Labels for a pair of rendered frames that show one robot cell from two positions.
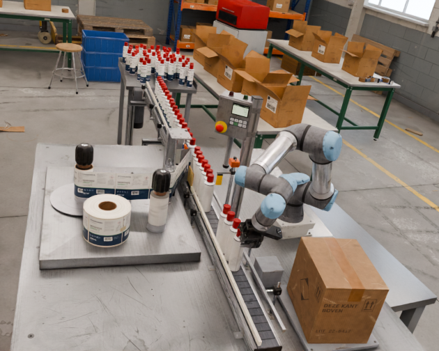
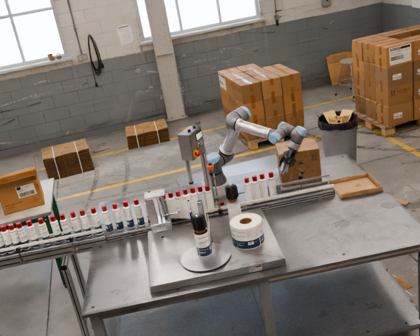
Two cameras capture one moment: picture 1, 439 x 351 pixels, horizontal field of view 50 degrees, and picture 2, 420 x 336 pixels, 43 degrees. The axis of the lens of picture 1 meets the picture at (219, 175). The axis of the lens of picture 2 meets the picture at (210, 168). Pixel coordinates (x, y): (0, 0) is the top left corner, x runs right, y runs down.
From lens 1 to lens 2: 3.47 m
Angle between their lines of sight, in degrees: 65
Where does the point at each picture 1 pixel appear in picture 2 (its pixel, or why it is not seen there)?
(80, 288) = (299, 247)
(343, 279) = (311, 145)
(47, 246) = (269, 259)
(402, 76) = not seen: outside the picture
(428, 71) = not seen: outside the picture
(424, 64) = not seen: outside the picture
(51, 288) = (303, 257)
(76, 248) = (269, 247)
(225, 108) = (193, 141)
